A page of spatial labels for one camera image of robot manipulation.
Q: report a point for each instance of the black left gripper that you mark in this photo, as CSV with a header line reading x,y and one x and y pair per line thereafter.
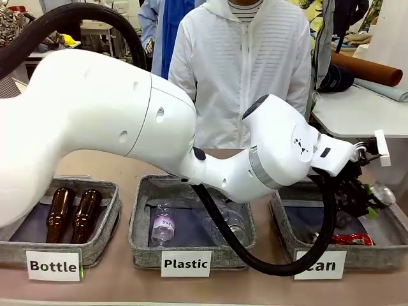
x,y
349,180

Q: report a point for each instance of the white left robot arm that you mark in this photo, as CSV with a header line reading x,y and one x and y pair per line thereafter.
x,y
95,111

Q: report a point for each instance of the crushed red drink can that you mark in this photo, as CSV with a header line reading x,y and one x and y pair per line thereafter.
x,y
350,238

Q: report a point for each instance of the grey fabric basket labelled can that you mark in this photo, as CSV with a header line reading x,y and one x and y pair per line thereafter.
x,y
366,255

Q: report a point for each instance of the white can label card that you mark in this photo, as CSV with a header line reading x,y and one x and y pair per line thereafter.
x,y
339,274

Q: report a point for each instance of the grey fabric basket labelled plastic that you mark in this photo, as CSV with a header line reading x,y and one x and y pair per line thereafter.
x,y
146,255

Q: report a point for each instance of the grey fabric basket labelled bottle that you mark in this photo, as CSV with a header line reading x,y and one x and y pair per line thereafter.
x,y
95,252

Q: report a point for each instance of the white side table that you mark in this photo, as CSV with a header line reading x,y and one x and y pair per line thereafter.
x,y
357,108

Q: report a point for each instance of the light blue rolled sheet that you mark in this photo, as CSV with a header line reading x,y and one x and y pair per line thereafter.
x,y
385,90

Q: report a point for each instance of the dark blue cap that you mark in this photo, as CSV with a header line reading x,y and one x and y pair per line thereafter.
x,y
334,79

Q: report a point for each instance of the crushed clear plastic bottle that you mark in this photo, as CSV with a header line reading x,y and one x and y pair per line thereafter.
x,y
236,223

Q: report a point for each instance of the brown rolled sheet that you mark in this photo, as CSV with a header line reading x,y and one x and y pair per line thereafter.
x,y
366,68

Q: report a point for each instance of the beige folded cloth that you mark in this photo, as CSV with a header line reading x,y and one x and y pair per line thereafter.
x,y
358,39

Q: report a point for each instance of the grey and yellow jacket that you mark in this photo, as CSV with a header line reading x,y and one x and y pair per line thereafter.
x,y
322,38

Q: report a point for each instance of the person in white jacket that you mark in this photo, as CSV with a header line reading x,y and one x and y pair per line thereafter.
x,y
239,79

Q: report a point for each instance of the white plastic label card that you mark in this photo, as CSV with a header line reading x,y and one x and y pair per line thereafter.
x,y
186,272

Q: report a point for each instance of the pink label plastic bottle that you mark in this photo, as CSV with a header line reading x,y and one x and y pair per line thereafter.
x,y
162,226

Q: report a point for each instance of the person in blue coat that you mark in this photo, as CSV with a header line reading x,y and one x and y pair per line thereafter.
x,y
165,32

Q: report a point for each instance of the brown glass bottle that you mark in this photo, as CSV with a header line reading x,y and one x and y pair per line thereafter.
x,y
59,213
86,213

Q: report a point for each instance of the white bottle label card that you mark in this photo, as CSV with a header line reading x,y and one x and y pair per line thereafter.
x,y
54,274

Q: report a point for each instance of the yellow cloth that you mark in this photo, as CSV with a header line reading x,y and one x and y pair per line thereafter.
x,y
70,40

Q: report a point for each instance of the grey mesh chair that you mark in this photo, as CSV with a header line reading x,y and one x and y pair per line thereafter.
x,y
9,87

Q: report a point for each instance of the patterned fabric pile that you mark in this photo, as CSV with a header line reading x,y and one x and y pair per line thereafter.
x,y
9,28

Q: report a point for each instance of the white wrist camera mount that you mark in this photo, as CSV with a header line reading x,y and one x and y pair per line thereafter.
x,y
382,150

